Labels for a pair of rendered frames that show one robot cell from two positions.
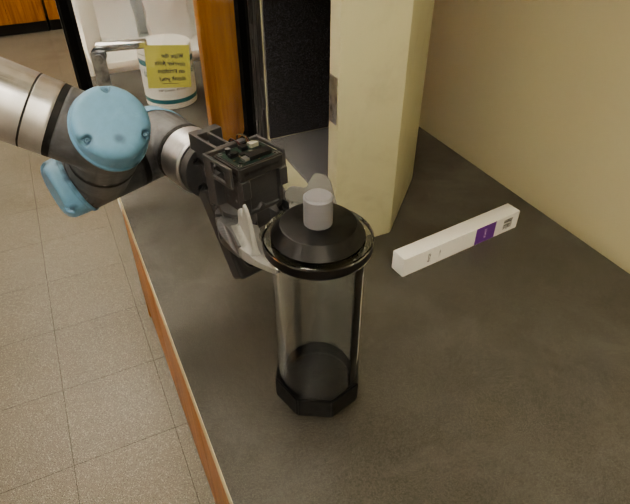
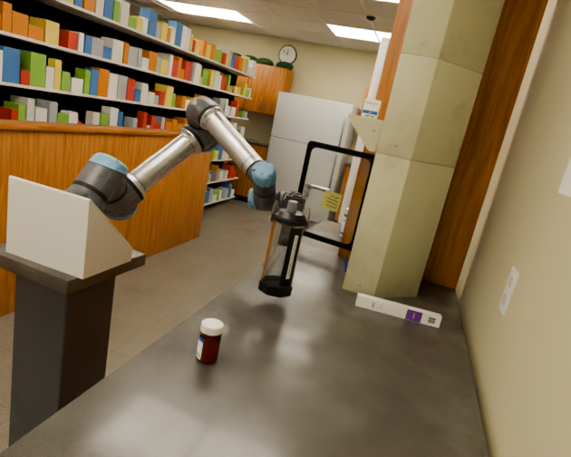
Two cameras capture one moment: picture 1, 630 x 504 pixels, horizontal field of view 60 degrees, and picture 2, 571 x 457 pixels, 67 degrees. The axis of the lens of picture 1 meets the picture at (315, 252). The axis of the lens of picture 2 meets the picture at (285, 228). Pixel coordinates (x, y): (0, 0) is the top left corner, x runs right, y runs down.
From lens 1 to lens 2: 0.90 m
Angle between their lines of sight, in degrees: 43
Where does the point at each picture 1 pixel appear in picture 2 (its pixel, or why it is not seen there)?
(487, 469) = (299, 338)
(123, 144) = (261, 175)
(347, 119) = (362, 225)
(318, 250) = (281, 213)
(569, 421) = (350, 354)
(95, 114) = (260, 166)
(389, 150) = (381, 250)
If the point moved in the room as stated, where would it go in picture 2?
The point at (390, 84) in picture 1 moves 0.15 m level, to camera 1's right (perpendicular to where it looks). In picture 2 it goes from (386, 218) to (429, 233)
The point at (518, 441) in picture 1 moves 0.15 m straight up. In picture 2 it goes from (321, 344) to (334, 289)
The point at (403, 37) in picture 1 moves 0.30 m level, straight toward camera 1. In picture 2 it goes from (396, 200) to (328, 196)
